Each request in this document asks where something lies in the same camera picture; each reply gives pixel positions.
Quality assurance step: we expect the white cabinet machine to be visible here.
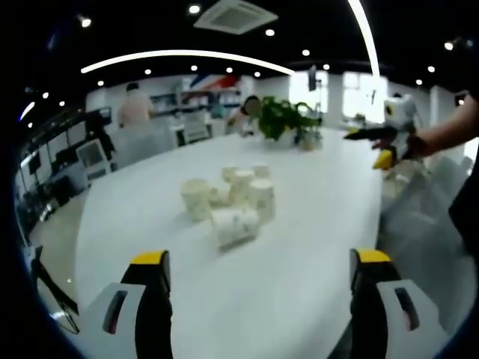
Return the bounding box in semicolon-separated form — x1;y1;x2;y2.
76;138;112;181

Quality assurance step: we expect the curved ceiling light strip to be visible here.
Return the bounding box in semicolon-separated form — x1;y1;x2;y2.
79;49;297;76
347;0;382;80

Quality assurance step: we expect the hanging black screen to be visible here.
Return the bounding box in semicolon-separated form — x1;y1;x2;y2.
308;64;323;92

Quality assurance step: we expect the person's dark clothing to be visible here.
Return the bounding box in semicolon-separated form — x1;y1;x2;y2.
448;177;479;259

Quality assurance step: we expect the group of round ceiling lights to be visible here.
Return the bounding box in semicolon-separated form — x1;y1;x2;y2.
22;4;456;130

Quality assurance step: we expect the ceiling air conditioner vent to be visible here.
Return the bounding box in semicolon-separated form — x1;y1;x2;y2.
193;0;279;36

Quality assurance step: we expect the cluster of white paper cups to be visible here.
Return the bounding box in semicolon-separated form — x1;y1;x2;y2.
180;164;277;251

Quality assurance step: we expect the background shelf with boxes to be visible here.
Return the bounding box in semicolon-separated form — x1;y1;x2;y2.
149;86;244;117

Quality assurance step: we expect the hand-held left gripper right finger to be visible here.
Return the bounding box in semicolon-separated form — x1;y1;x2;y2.
349;247;451;359

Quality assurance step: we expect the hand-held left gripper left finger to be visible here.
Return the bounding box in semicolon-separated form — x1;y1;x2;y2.
76;249;174;359

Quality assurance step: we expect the green potted plant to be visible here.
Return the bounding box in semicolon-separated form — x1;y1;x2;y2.
257;96;323;150

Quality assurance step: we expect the black tripod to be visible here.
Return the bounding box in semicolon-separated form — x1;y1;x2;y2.
28;245;81;335

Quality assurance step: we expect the white table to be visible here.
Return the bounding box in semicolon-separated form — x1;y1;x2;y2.
73;126;385;359

